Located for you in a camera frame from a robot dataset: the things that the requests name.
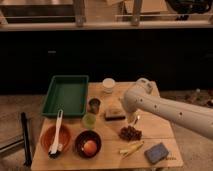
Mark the black whiteboard eraser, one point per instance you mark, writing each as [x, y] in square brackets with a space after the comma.
[114, 114]

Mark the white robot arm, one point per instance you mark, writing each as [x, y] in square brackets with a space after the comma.
[195, 118]

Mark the green plastic tray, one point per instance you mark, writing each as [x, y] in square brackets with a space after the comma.
[69, 93]

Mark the white paper cup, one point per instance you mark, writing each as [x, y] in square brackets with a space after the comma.
[108, 85]

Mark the small metal cup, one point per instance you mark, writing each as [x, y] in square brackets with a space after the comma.
[94, 105]

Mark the small green cup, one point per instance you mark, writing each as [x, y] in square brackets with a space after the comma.
[89, 121]

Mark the small metal spoon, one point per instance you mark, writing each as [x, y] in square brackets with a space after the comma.
[136, 120]

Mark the dark grape bunch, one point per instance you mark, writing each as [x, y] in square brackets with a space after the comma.
[129, 133]

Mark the dark brown bowl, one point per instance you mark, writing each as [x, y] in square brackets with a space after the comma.
[82, 138]

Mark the orange fruit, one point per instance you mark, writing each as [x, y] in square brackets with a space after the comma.
[90, 147]

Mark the yellow banana peel toy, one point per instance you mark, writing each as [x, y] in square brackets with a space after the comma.
[131, 148]

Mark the orange bowl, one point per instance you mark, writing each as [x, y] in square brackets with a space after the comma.
[48, 137]

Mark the blue sponge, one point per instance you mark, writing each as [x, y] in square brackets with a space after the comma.
[156, 153]

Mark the black bar on floor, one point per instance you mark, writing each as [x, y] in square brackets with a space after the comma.
[27, 150]

